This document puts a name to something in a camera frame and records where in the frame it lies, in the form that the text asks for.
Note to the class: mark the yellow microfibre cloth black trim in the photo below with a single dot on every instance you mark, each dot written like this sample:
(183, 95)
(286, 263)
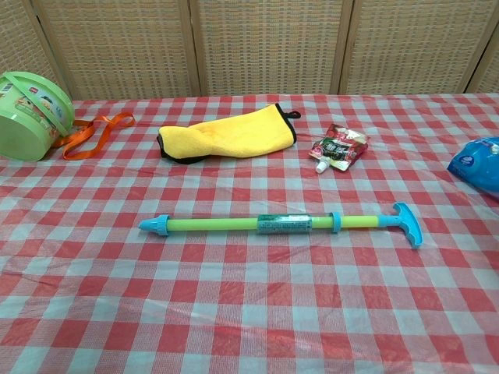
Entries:
(218, 140)

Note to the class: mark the red drink pouch white spout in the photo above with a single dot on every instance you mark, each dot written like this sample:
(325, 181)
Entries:
(339, 148)

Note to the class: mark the red white checkered tablecloth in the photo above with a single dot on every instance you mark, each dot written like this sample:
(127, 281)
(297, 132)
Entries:
(249, 304)

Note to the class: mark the woven bamboo screen panel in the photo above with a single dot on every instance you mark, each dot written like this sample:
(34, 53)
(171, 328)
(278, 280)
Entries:
(15, 39)
(117, 46)
(492, 58)
(269, 46)
(413, 46)

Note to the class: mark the orange ribbon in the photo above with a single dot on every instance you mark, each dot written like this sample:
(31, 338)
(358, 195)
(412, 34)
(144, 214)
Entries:
(78, 138)

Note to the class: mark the blue tissue pack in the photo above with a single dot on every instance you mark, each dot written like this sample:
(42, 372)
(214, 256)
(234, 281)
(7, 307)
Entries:
(479, 167)

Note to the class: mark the green plastic toy bucket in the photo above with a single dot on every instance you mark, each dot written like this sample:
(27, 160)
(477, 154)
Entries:
(23, 132)

